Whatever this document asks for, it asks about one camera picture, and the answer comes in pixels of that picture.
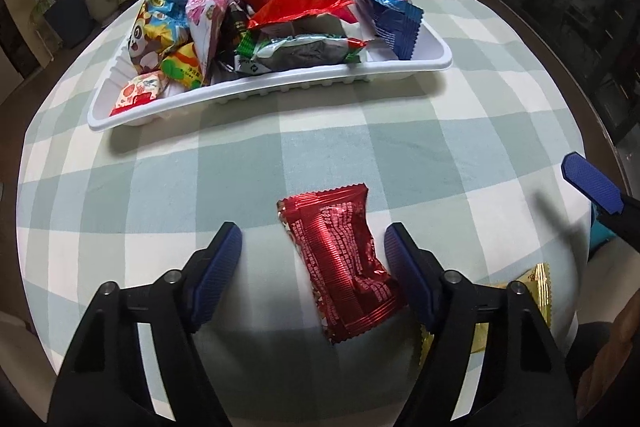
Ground black snack packet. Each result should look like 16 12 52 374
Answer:
215 0 256 72

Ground pink cartoon snack packet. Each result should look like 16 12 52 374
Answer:
185 0 231 85

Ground white plastic tray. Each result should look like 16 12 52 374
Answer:
87 0 453 132

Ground blue biscuit packet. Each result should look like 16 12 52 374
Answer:
354 0 425 60

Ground dark red foil snack packet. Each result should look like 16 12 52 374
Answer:
276 183 403 345

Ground blue yellow snack packet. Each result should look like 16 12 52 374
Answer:
127 0 193 75

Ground orange yellow snack packet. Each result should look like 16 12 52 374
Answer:
160 42 208 90

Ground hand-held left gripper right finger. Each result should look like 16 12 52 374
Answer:
382 222 583 427

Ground gold foil snack packet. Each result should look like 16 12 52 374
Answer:
417 263 553 365

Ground small red white snack packet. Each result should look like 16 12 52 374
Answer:
109 71 168 118

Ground green grey snack packet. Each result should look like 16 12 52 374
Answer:
235 31 368 78

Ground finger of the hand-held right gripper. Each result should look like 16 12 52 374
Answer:
561 152 640 255

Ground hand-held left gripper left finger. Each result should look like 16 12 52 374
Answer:
47 221 244 427

